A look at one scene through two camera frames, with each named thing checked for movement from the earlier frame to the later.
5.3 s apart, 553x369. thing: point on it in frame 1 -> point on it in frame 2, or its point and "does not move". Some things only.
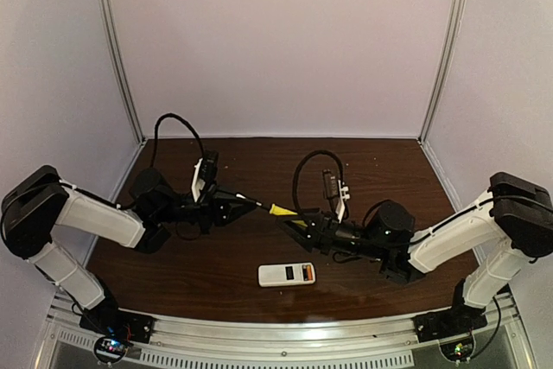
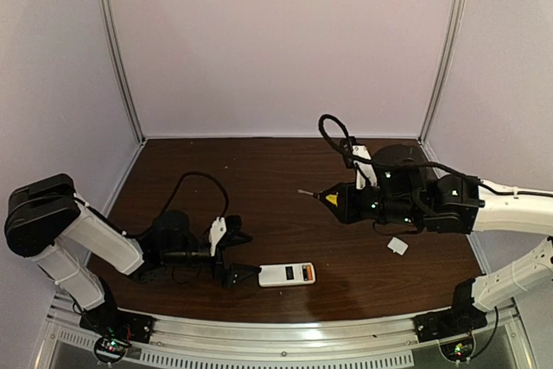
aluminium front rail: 384,340 does not move
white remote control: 274,275 does not move
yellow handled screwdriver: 274,209 -> 315,195
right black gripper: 318,227 -> 349,203
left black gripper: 209,207 -> 223,259
